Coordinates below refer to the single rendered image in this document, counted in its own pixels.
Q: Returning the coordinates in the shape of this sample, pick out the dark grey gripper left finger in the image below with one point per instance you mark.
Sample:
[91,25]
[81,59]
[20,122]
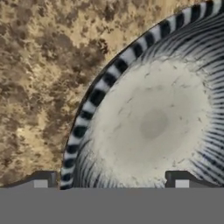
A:
[40,178]

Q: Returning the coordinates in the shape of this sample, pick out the black and white striped bowl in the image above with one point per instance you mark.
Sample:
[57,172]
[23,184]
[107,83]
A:
[151,116]

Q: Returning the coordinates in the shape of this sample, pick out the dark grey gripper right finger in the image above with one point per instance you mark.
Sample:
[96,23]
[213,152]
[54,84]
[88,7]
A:
[182,178]

